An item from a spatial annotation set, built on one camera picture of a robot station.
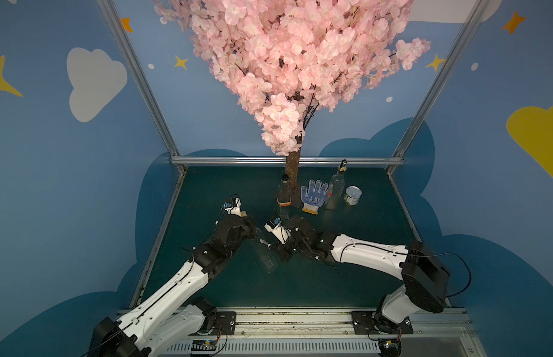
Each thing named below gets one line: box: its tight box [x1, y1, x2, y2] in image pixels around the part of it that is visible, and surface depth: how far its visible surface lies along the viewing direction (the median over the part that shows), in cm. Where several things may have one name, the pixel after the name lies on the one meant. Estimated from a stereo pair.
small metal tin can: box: [344, 185, 363, 207], surface depth 107 cm
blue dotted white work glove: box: [300, 179, 329, 215], surface depth 113 cm
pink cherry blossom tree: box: [154, 0, 432, 201], surface depth 50 cm
